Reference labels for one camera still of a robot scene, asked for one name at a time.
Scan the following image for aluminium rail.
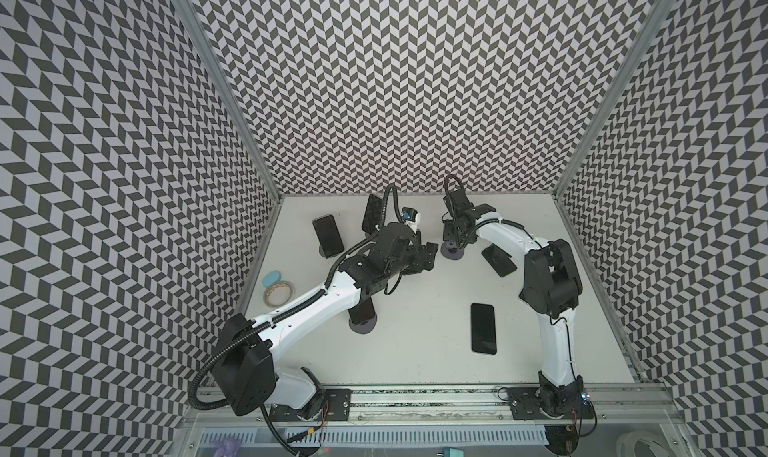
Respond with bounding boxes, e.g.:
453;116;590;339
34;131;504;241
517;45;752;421
185;383;685;427

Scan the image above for grey round stand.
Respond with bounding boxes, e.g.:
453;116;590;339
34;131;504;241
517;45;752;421
348;315;378;335
440;241;464;261

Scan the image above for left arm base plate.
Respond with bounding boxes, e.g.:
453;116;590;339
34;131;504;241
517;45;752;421
267;388;353;422

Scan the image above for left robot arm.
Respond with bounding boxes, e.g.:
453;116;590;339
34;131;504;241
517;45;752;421
187;206;438;420

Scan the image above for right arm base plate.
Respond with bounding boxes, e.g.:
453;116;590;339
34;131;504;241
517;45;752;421
497;387;596;424

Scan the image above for back phone teal edge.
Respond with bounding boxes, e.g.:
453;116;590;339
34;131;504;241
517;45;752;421
361;194;383;237

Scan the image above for blue oval object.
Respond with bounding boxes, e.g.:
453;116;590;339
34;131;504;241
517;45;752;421
261;270;282;288

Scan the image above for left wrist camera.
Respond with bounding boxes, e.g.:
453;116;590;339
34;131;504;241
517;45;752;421
401;206;420;233

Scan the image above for black folding stand right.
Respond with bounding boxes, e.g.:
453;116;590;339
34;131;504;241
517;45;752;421
481;244;517;278

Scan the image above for tape roll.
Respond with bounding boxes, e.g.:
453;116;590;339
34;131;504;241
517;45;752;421
263;280;294;308

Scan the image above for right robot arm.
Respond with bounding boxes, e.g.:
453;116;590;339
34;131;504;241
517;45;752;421
443;174;584;418

